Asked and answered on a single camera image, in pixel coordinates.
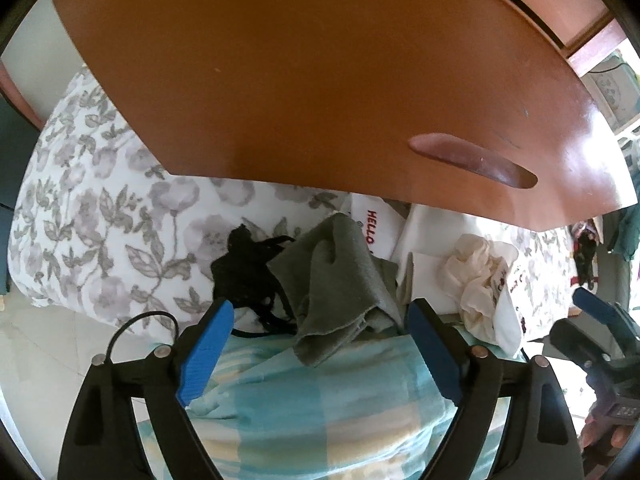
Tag person's right hand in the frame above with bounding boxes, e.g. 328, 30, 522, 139
580, 404, 632, 464

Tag black garment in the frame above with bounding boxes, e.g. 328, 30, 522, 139
210, 225, 301, 338

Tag wooden dresser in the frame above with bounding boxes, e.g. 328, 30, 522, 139
465, 0, 618, 61

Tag dark teal panel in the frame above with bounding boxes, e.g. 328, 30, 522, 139
0, 95, 33, 297

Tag dark green hanging garment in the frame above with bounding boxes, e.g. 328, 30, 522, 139
612, 207, 640, 263

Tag white printed sock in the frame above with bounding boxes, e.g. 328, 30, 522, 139
492, 265, 527, 357

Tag light blue checked cloth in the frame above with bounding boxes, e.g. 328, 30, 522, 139
135, 330, 506, 480

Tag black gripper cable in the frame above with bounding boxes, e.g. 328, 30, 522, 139
107, 311, 181, 361

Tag floral bed sheet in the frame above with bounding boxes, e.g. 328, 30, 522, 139
10, 67, 581, 341

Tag white storage rack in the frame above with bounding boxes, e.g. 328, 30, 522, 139
585, 50, 640, 171

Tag grey green cloth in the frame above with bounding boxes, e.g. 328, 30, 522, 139
267, 212, 406, 367

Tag cream cloth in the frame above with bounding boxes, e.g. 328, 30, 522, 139
439, 234, 519, 333

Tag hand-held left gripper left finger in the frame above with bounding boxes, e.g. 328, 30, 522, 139
56, 299, 236, 480

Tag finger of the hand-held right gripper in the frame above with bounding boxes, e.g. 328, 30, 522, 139
572, 287, 639, 334
548, 317, 594, 362

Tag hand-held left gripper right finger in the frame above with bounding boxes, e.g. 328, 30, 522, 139
406, 297, 587, 480

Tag wooden bed frame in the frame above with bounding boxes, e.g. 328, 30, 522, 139
0, 57, 45, 131

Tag white cloth with red letters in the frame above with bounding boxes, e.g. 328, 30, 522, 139
345, 192, 406, 261

